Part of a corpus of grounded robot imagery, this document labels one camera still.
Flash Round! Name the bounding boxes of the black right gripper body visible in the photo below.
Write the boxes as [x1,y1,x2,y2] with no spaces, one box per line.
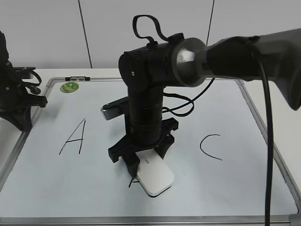
[108,118,179,163]

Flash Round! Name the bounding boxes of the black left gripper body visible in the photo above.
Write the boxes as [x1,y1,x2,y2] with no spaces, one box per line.
[0,79,48,111]

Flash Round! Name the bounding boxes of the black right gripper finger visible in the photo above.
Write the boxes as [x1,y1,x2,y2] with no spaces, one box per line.
[122,153,140,177]
[154,136,174,159]

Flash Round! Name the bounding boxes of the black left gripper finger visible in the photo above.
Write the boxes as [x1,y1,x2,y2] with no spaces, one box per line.
[0,107,32,131]

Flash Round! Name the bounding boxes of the white rectangular board eraser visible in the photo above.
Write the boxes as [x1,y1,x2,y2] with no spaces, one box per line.
[136,149,174,197]

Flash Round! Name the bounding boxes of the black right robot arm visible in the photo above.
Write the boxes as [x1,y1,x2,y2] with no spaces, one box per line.
[103,29,301,176]

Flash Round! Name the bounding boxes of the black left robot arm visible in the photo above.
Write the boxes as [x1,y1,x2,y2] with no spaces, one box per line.
[0,33,48,131]

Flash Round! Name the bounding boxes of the green round magnet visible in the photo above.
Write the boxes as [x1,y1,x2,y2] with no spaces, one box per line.
[60,82,79,93]

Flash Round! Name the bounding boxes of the black marker clip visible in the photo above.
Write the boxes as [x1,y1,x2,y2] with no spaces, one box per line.
[65,76,91,81]

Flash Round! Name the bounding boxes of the aluminium framed whiteboard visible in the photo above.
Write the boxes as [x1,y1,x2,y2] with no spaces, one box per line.
[0,75,301,224]

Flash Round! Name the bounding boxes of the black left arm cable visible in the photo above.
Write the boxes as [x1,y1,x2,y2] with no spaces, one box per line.
[22,69,43,95]

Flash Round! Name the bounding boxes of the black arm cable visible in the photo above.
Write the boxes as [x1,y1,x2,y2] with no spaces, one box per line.
[132,15,275,226]
[22,69,43,95]

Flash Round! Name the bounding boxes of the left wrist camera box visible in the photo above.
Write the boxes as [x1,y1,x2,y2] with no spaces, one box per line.
[13,67,36,79]

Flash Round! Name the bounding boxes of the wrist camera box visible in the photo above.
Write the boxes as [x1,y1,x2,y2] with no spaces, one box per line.
[13,67,36,79]
[101,97,129,121]

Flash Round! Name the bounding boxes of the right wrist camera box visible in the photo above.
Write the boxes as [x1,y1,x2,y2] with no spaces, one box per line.
[101,97,129,121]

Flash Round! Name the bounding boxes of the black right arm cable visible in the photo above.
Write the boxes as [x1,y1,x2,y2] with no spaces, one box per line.
[132,15,275,226]

